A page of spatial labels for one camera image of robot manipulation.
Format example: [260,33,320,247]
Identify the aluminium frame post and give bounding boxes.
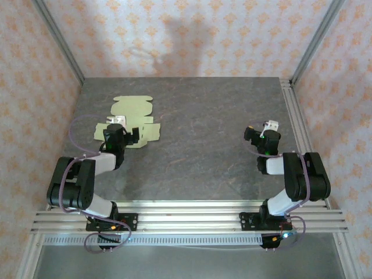
[290,0,346,85]
[31,0,85,85]

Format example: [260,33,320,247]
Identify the slotted grey cable duct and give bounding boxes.
[43,234,264,246]

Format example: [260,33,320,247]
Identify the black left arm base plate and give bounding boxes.
[85,213,139,233]

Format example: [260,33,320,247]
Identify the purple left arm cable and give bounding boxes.
[59,115,131,254]

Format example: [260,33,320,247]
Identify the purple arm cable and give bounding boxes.
[243,120,306,251]
[59,115,131,254]

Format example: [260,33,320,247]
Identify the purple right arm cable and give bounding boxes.
[243,120,306,251]

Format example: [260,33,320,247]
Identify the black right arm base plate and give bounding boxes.
[239,212,293,233]

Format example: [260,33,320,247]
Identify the light green paper box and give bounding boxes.
[95,95,162,151]

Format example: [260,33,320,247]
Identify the aluminium side rail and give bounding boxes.
[279,78,332,210]

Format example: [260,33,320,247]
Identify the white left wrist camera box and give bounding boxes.
[106,115,126,127]

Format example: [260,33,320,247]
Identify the aluminium mounting rail beam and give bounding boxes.
[30,200,349,235]

